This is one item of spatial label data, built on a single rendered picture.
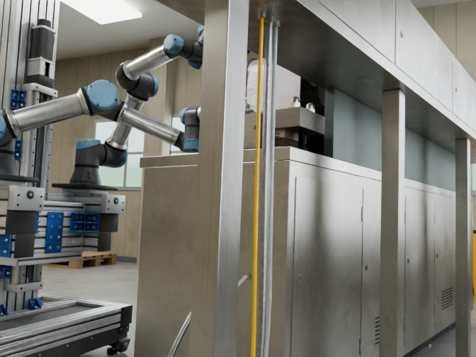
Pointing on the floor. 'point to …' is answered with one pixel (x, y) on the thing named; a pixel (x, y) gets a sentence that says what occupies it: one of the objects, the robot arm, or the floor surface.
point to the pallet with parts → (93, 258)
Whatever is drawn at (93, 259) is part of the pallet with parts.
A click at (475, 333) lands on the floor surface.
